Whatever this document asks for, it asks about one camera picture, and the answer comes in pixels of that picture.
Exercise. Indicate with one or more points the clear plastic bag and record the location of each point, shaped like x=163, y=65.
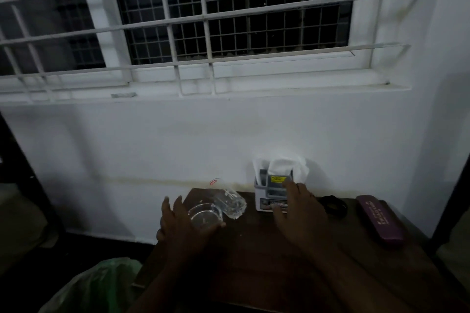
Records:
x=231, y=202

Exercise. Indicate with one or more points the person's right hand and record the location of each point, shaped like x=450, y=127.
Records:
x=304, y=221

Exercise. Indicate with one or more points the white framed mesh window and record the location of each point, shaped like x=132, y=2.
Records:
x=238, y=4

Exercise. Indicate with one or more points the person's left hand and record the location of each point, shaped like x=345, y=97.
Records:
x=176, y=235

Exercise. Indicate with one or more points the person's right middle finger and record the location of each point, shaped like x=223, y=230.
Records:
x=304, y=191

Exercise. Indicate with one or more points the person's left forearm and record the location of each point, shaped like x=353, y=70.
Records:
x=165, y=287

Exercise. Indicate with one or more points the clear glass bowl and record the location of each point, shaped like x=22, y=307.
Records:
x=204, y=215

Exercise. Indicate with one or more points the person's right forearm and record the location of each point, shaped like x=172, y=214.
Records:
x=360, y=279

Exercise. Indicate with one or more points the grey white tissue holder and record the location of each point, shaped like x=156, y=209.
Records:
x=267, y=191

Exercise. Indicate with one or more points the purple oblong case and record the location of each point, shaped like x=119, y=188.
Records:
x=380, y=219

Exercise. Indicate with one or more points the person's left thumb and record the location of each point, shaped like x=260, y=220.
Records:
x=215, y=227

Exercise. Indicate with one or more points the white tissue paper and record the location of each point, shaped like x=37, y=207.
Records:
x=282, y=166

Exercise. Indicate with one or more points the green plastic bag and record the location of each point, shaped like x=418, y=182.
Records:
x=95, y=287

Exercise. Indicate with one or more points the white metal window grille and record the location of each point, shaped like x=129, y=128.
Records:
x=205, y=17

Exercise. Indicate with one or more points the dark furniture frame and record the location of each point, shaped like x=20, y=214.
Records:
x=451, y=221

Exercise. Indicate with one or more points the black round band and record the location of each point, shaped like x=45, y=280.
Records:
x=332, y=206

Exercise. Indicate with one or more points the person's right thumb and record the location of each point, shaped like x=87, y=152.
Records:
x=279, y=210

